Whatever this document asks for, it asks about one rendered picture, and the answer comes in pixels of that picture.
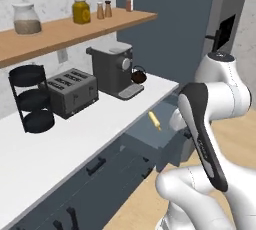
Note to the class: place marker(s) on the wooden wall shelf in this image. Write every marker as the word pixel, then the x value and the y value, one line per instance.
pixel 66 37

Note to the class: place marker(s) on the brown shaker with pale cap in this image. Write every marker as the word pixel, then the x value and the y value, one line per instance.
pixel 100 12

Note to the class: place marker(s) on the grey four-slot toaster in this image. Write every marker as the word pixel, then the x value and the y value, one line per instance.
pixel 71 94

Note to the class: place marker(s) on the brown shaker with dark cap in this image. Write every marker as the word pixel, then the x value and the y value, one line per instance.
pixel 108 10

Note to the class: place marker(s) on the glass jar with grey contents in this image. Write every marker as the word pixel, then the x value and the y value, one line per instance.
pixel 26 20

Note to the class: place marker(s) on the white wall outlet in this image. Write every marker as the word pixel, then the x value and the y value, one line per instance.
pixel 62 56

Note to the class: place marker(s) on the closed dark blue drawer front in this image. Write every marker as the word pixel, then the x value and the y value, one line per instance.
pixel 116 170

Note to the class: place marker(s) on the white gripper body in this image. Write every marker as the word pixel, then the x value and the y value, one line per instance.
pixel 177 120

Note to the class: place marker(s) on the tall dark blue cabinet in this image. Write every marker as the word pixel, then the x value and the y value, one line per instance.
pixel 163 30

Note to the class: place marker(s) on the black three-tier stand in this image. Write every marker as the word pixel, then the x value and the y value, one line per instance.
pixel 37 120

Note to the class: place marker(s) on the dark blue cabinet door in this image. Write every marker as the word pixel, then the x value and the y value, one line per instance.
pixel 96 207

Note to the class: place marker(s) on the yellow jar with white lid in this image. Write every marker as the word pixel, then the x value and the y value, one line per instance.
pixel 81 11

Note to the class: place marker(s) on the reddish spice bottle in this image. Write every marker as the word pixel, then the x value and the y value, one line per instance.
pixel 129 4

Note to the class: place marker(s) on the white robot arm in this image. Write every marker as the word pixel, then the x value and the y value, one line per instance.
pixel 230 94

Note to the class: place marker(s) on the yellow wooden rolling pin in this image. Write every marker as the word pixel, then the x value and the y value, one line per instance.
pixel 154 120

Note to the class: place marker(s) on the open dark blue drawer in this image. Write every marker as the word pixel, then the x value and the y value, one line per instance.
pixel 150 137

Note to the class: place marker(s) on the grey coffee machine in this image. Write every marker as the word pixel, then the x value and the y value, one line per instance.
pixel 111 70

